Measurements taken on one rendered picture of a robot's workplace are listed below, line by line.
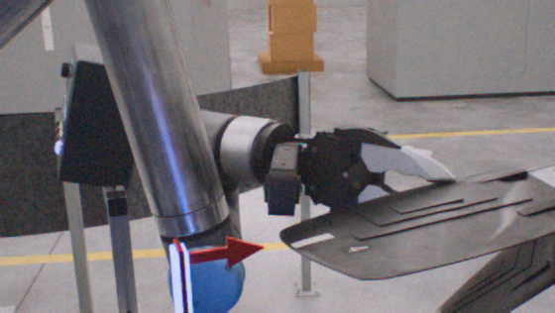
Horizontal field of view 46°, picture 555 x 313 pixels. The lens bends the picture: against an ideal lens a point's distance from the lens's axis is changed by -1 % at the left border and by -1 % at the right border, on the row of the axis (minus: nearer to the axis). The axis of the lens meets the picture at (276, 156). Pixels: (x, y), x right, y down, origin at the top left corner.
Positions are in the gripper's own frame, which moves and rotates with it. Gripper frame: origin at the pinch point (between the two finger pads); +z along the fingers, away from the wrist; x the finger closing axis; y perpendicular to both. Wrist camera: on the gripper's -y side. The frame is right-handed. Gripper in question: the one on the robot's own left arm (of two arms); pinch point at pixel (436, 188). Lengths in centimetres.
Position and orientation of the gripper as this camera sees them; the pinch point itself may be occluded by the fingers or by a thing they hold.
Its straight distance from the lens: 62.0
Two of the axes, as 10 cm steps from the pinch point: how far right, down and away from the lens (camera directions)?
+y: 5.8, -1.4, 8.0
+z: 8.2, 1.5, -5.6
